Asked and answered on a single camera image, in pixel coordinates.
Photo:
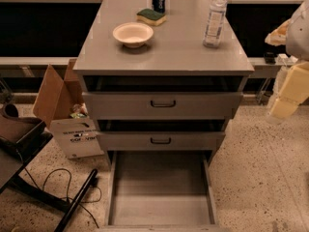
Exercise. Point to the black power adapter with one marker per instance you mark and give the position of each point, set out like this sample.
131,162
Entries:
269,58

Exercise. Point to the grey drawer cabinet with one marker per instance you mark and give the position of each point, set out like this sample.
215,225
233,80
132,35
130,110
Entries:
175,49

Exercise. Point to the bottom grey drawer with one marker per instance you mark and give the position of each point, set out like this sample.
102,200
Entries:
160,192

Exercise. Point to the white power strip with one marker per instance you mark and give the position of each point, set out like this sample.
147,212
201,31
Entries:
286,60

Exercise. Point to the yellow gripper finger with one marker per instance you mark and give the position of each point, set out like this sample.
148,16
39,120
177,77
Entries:
278,36
290,90

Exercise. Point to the open cardboard box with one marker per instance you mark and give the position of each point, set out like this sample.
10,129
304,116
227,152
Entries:
60,105

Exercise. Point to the yellow green sponge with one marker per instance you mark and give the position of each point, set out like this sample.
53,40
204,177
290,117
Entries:
151,17

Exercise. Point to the middle grey drawer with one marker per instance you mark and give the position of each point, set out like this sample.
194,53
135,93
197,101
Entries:
161,135

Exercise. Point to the black chair base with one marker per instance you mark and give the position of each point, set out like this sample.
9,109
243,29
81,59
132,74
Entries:
11,166

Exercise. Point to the top grey drawer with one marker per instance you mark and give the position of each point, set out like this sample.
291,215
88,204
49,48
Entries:
162,97

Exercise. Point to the white paper bowl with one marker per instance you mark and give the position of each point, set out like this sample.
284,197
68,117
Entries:
133,34

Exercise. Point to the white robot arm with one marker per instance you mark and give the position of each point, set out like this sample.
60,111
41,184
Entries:
297,38

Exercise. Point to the clear plastic water bottle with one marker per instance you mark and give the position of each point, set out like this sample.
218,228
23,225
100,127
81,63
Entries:
215,21

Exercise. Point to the grey drawer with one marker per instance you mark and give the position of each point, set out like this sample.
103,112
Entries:
160,192
162,97
161,135

